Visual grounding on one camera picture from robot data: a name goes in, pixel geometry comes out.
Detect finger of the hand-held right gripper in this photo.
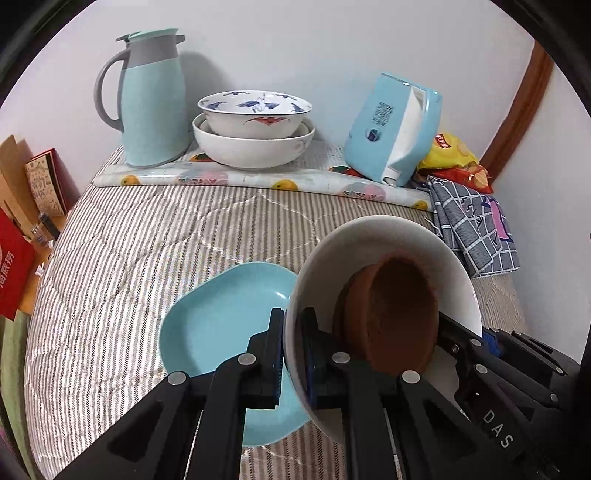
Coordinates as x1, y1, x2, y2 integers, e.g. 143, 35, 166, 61
480, 328, 568, 377
435, 311, 561, 409

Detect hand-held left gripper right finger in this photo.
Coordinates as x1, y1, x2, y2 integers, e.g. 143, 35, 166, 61
300, 308, 519, 480

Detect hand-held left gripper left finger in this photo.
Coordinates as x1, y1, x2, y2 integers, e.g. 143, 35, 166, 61
55, 308, 286, 480

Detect small brown dish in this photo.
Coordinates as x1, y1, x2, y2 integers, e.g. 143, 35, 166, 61
362, 251, 439, 376
332, 271, 372, 357

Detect light blue square plate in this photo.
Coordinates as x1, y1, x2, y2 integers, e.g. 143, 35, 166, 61
158, 261, 308, 447

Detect plain white bowl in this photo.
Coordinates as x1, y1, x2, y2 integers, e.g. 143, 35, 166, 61
283, 215, 483, 439

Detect grey checked cloth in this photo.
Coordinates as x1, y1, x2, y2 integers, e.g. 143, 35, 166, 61
418, 178, 522, 278

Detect red chips bag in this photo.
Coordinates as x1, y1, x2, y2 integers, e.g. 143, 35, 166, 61
416, 164, 494, 195

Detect yellow chips bag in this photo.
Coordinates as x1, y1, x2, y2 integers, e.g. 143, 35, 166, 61
418, 132, 480, 171

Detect fruit print plastic mat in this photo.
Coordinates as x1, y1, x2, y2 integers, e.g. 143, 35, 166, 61
92, 141, 432, 212

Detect large white porcelain bowl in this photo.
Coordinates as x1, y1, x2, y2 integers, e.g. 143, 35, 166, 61
192, 112, 316, 169

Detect light blue tissue box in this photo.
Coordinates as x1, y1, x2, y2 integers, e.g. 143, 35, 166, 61
344, 72, 443, 188

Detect blue patterned porcelain bowl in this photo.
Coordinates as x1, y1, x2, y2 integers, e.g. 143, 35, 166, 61
198, 90, 313, 139

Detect green cloth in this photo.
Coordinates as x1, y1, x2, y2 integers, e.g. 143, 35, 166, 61
0, 314, 38, 480

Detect red paper bag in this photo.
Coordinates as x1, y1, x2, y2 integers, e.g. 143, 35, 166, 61
0, 208, 44, 320

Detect light blue thermos jug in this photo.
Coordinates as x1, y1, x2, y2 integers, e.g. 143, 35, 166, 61
94, 28, 191, 168

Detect patterned flat box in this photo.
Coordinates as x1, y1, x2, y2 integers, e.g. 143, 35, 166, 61
24, 148, 79, 217

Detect brown gift boxes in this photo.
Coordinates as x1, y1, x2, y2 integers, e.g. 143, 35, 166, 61
0, 135, 42, 241

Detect brown wooden door frame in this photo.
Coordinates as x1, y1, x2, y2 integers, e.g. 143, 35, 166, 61
478, 41, 555, 195

